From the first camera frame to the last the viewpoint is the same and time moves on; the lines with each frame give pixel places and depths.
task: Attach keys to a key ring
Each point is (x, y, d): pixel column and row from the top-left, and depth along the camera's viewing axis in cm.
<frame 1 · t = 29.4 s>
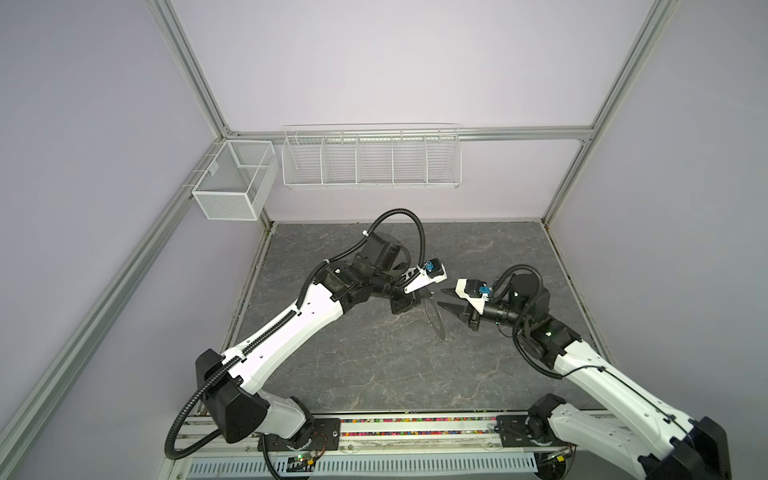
left hand: (427, 293, 69), fingers closed
right hand: (442, 291, 70), fingers open
white mesh box basket: (236, 182, 100), point 26 cm above the table

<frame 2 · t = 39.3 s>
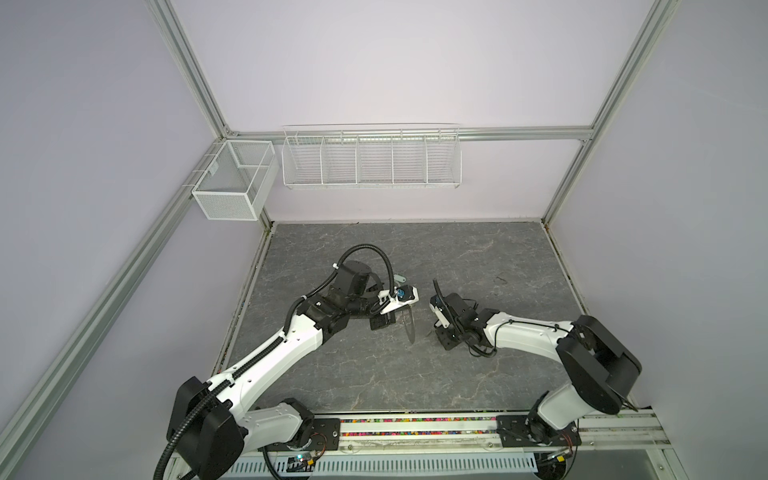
left hand: (404, 303, 75), fingers closed
right hand: (443, 329, 92), fingers open
the named things where they were.

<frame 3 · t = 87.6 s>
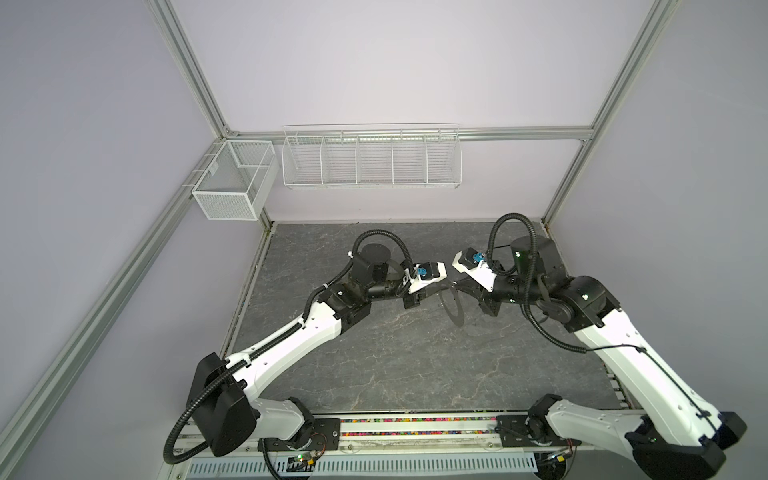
left hand: (443, 278, 68), fingers open
right hand: (461, 279, 67), fingers closed
the named things where they were.

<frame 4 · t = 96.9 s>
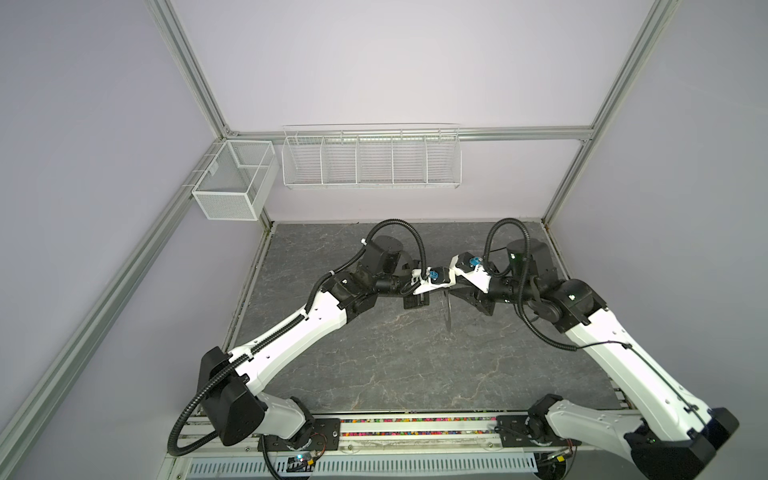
left hand: (444, 283, 68), fingers closed
right hand: (455, 280, 69), fingers open
the named things where they were.

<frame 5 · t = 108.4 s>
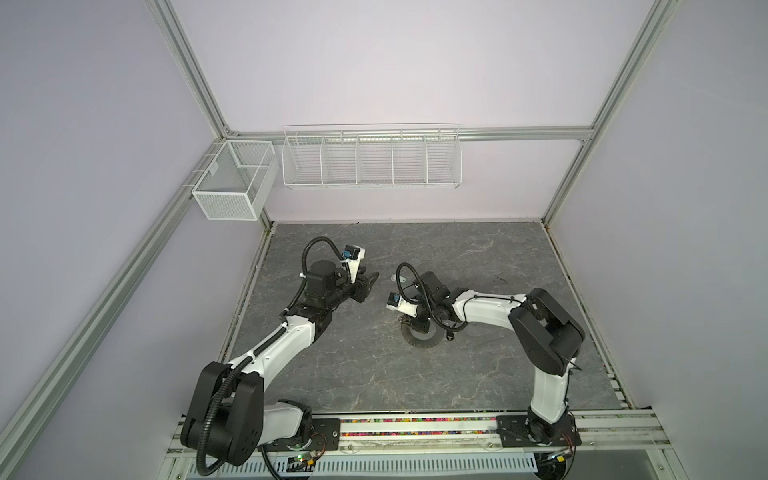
left hand: (372, 272, 84), fingers open
right hand: (405, 313, 94), fingers closed
grey perforated ring disc: (433, 337, 93), on the table
the other named things where they were.

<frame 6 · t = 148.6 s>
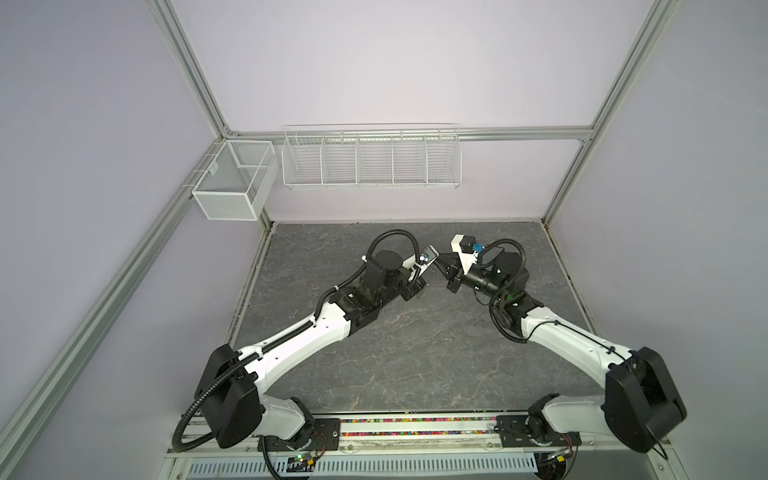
left hand: (421, 264, 75), fingers closed
right hand: (431, 252, 74), fingers closed
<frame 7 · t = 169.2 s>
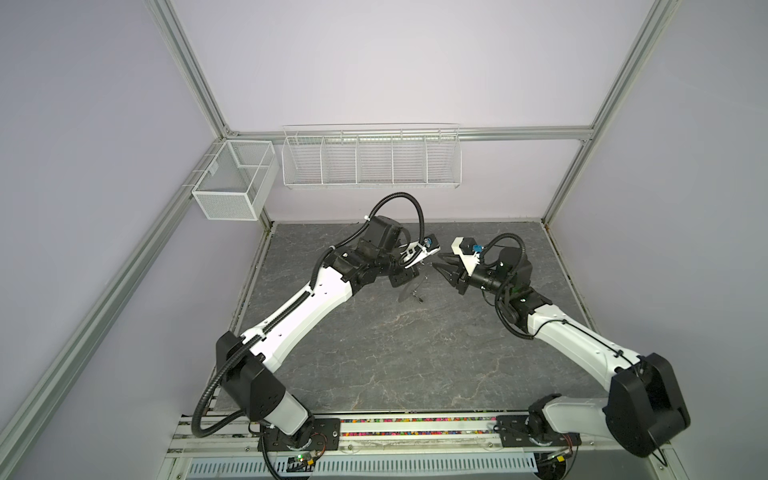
left hand: (416, 260, 75), fingers closed
right hand: (438, 256, 77), fingers open
